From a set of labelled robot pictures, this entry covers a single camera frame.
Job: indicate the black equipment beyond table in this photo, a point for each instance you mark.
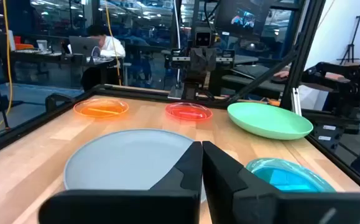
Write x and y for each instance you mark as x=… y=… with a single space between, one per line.
x=344 y=84

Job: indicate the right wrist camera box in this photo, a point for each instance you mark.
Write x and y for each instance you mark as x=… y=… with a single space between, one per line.
x=203 y=37

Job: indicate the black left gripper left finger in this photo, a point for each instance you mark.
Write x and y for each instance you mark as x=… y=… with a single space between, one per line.
x=130 y=208

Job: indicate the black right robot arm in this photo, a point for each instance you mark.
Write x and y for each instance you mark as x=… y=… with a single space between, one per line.
x=195 y=84

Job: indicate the small blue translucent plate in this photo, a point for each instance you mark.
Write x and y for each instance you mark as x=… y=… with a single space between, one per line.
x=291 y=179

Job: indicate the small orange translucent plate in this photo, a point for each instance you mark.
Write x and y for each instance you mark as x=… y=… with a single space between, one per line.
x=100 y=109

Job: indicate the dark monitor screen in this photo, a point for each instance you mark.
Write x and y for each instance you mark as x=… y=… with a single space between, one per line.
x=245 y=17

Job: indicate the black aluminium table frame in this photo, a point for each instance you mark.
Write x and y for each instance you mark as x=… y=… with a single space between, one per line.
x=27 y=129

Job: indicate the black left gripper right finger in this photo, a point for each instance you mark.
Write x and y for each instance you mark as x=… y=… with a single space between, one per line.
x=229 y=193

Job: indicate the orange desk item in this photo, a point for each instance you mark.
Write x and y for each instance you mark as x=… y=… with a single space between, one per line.
x=24 y=46

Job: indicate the grey laptop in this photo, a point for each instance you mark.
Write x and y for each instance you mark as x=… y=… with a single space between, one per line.
x=83 y=46

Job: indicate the small red translucent plate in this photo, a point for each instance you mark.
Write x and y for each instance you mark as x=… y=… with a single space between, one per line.
x=188 y=112

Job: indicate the black frame bracket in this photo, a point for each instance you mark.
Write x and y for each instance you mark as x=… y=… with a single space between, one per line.
x=57 y=101

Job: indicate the black box with white labels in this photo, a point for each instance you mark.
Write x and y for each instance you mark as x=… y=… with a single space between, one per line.
x=325 y=133

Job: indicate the dark office desk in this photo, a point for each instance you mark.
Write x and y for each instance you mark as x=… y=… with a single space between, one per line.
x=43 y=57

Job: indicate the thin black tripod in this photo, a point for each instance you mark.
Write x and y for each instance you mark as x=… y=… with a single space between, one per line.
x=351 y=46

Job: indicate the large green opaque plate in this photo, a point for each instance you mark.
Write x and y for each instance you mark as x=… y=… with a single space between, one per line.
x=270 y=121

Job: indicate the person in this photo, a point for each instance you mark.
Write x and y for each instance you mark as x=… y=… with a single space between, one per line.
x=108 y=46

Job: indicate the white cup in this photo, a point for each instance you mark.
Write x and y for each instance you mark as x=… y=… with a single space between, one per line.
x=42 y=45

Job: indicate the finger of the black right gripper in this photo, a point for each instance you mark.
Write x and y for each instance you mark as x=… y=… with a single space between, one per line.
x=210 y=60
x=197 y=60

